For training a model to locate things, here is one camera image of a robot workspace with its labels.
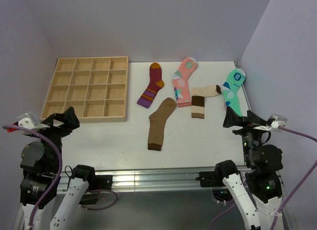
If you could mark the aluminium rail frame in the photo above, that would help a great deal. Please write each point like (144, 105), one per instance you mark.
(161, 199)

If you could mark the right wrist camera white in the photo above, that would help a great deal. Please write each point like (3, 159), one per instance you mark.
(273, 124)

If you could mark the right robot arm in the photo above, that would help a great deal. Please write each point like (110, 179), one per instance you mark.
(258, 193)

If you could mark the wooden compartment tray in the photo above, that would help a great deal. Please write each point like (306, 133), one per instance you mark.
(96, 87)

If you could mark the cream brown striped sock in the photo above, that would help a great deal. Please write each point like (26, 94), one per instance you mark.
(198, 99)

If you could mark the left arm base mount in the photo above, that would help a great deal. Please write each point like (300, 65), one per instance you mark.
(91, 197)

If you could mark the mint green patterned sock pair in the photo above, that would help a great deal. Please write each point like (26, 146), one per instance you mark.
(230, 88)

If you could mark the pink patterned sock pair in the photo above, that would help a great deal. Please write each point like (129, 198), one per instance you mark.
(180, 81)

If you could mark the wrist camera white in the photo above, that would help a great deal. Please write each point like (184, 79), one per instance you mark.
(273, 124)
(30, 121)

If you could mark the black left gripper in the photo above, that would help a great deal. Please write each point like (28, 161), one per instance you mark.
(69, 118)

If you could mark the tan brown ribbed sock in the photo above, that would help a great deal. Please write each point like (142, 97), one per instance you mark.
(157, 123)

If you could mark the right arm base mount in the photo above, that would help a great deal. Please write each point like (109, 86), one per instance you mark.
(209, 179)

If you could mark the maroon purple striped sock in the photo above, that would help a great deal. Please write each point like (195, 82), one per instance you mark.
(155, 84)

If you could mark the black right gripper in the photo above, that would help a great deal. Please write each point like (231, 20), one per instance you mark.
(251, 120)

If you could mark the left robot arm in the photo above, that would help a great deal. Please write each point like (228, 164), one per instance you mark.
(42, 166)

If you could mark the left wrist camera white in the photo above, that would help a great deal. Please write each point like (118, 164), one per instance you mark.
(30, 121)

